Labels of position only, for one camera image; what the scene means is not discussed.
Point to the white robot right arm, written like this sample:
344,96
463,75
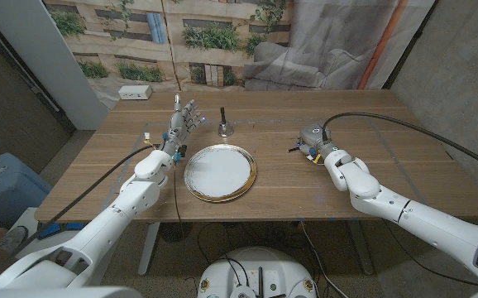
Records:
408,215

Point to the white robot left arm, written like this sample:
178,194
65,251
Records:
135,198

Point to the blue bin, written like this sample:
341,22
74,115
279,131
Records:
11,194

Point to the white power strip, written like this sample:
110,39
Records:
135,92

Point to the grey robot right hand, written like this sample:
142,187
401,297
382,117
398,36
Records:
313,138

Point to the white plate gold rim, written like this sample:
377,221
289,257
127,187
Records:
218,171

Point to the black makeup brush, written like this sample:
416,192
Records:
293,149

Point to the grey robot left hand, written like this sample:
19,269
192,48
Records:
178,126

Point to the grey table leg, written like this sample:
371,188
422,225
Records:
361,248

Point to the printed backdrop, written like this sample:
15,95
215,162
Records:
305,41

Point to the white table leg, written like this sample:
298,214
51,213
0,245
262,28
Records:
148,248

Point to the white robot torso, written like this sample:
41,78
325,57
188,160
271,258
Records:
255,273

